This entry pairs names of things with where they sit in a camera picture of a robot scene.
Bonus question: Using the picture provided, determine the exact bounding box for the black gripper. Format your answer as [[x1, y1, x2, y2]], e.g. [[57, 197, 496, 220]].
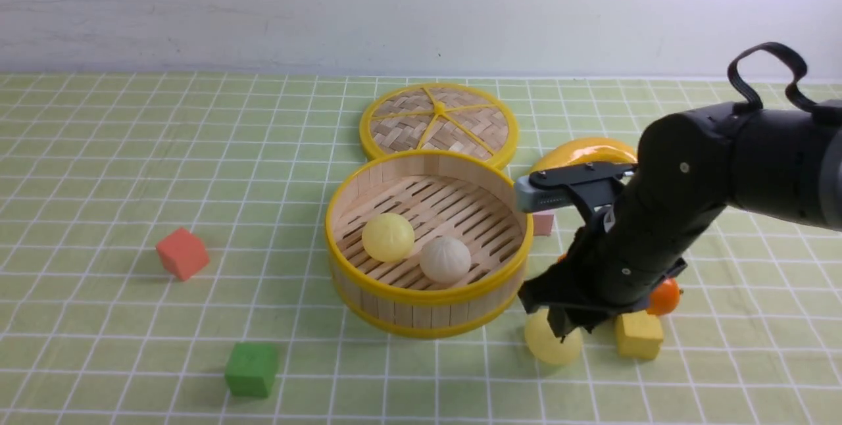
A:
[[518, 178, 728, 340]]

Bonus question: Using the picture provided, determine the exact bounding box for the yellow bun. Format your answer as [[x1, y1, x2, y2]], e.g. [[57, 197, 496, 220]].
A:
[[362, 212, 416, 263], [524, 309, 583, 367]]

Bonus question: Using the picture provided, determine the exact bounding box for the white bun front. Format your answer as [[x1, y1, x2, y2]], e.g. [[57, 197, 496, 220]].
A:
[[419, 236, 472, 284]]

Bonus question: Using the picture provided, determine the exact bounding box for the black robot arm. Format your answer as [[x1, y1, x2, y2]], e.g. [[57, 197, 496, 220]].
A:
[[515, 99, 841, 338]]

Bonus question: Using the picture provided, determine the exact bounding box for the bamboo steamer tray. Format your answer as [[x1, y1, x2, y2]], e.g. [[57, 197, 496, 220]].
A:
[[324, 150, 534, 339]]

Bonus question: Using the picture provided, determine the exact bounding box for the woven bamboo steamer lid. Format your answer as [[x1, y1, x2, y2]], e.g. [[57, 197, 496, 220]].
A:
[[359, 82, 518, 169]]

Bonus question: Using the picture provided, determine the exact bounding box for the pink cube block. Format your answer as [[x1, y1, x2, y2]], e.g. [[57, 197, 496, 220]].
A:
[[532, 210, 555, 236]]

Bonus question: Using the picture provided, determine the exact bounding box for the yellow cube block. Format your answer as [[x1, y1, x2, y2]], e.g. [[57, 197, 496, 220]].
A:
[[614, 311, 664, 361]]

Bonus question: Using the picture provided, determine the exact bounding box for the orange toy mango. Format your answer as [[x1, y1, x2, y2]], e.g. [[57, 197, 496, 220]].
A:
[[646, 278, 683, 316]]

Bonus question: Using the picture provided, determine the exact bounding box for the yellow toy banana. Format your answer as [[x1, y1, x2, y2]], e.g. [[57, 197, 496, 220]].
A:
[[530, 137, 637, 172]]

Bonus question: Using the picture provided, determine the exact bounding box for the green cube block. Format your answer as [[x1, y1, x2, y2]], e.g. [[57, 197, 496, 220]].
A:
[[224, 341, 279, 399]]

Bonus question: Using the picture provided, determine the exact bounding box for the red cube block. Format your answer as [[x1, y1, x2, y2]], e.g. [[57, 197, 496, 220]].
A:
[[155, 227, 211, 282]]

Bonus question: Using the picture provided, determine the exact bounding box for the green checkered tablecloth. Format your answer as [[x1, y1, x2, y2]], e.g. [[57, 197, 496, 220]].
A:
[[1, 72, 841, 424]]

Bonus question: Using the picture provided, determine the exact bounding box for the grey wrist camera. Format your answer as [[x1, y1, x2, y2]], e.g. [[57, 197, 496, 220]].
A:
[[513, 162, 639, 215]]

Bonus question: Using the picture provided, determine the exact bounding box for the black cable loop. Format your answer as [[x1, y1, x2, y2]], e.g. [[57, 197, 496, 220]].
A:
[[726, 42, 842, 115]]

